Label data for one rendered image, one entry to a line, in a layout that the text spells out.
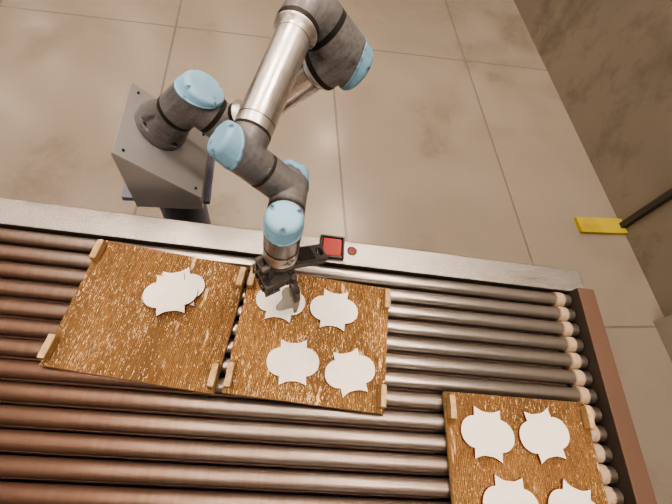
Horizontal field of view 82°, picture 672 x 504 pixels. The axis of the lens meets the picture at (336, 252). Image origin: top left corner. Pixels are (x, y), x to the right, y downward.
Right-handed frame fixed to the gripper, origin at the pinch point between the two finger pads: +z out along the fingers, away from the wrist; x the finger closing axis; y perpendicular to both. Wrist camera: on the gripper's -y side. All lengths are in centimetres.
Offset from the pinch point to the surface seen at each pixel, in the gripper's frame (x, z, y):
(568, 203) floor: -2, 99, -234
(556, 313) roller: 44, 9, -75
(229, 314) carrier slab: -2.3, 8.1, 14.6
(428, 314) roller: 23.9, 9.2, -36.5
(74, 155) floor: -166, 103, 46
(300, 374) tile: 20.9, 7.0, 5.6
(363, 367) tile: 27.4, 6.8, -9.7
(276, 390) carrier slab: 21.2, 8.0, 12.6
